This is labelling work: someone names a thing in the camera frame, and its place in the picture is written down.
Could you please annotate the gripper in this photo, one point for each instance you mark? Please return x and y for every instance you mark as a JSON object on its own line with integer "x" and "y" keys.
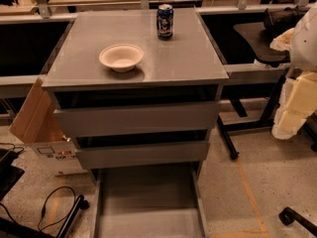
{"x": 305, "y": 45}

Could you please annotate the blue pepsi can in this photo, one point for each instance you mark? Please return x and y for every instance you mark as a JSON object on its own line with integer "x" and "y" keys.
{"x": 164, "y": 21}

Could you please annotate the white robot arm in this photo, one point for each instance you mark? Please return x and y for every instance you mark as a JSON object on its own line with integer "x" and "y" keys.
{"x": 303, "y": 46}

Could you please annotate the grey top drawer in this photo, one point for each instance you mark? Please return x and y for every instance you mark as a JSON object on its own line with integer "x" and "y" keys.
{"x": 124, "y": 120}

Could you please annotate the grey drawer cabinet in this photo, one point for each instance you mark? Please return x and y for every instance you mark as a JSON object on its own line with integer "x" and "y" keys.
{"x": 183, "y": 69}

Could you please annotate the grey open bottom drawer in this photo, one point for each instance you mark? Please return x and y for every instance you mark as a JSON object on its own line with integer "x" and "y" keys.
{"x": 159, "y": 201}

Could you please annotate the grey middle drawer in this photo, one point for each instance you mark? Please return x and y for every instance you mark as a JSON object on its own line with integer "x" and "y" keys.
{"x": 140, "y": 155}

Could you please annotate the black bag on table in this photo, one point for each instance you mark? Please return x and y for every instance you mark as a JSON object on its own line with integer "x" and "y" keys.
{"x": 277, "y": 22}

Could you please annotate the black chair caster right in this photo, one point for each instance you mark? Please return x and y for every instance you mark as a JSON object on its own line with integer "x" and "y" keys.
{"x": 288, "y": 215}

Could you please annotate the white paper bowl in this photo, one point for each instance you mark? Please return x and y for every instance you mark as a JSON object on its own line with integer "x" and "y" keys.
{"x": 121, "y": 57}

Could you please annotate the brown cardboard box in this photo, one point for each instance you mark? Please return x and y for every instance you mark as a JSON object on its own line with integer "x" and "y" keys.
{"x": 37, "y": 128}

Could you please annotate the black equipment far left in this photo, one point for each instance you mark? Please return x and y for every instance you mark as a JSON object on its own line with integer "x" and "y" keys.
{"x": 9, "y": 174}

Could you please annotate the black stand leg left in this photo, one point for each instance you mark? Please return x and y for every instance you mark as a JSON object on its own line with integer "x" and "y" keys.
{"x": 9, "y": 229}

